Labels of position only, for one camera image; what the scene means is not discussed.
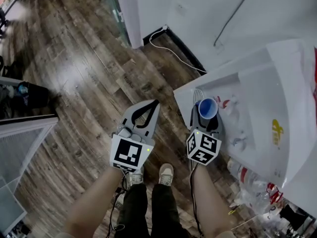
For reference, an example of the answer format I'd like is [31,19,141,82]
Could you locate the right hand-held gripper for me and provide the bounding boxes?
[186,105,225,167]

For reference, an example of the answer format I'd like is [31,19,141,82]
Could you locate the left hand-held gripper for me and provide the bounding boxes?
[109,99,161,173]

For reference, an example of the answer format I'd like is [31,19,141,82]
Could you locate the blue plastic cup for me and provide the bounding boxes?
[195,97,220,120]

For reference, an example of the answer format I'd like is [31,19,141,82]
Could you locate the white water dispenser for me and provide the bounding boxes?
[173,38,317,219]

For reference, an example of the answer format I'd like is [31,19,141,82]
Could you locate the person's left forearm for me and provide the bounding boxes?
[62,167,130,238]

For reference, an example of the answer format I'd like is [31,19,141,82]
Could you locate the person's right forearm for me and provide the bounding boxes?
[191,164,235,238]

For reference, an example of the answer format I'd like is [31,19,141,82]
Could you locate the empty clear water bottle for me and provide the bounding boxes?
[227,157,264,190]
[236,181,284,214]

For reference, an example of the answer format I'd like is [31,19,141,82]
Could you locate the person's left beige shoe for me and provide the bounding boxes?
[128,166,145,186]

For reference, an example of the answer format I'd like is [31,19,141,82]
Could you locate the person's beige shoe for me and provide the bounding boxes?
[128,166,145,186]
[158,163,175,186]

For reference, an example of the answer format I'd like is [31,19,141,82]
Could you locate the person's right beige shoe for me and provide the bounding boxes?
[158,163,175,186]

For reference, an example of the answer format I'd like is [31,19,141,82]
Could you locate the yellow stick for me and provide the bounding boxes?
[227,204,240,216]

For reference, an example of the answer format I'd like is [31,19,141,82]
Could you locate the person's black trousers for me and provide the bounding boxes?
[114,182,192,238]

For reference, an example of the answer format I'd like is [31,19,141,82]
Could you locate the frosted glass door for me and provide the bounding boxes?
[98,0,132,47]

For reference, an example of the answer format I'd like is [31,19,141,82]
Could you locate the black bin bag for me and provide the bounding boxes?
[14,81,51,109]

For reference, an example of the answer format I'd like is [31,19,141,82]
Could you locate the glass partition with blinds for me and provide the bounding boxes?
[0,76,59,236]

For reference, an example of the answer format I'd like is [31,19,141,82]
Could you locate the black tripod stand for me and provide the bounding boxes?
[267,199,317,238]

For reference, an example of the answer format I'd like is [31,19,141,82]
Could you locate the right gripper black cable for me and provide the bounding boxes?
[189,162,204,237]

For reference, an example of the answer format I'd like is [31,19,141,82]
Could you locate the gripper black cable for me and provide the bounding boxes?
[189,162,204,237]
[106,172,132,238]

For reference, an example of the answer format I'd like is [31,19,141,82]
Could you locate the white power cable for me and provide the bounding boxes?
[149,24,208,74]

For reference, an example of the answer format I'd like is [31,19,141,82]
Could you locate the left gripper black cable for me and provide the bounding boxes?
[106,172,132,238]

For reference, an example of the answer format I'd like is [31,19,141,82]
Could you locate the grey wall cable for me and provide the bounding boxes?
[213,0,256,47]

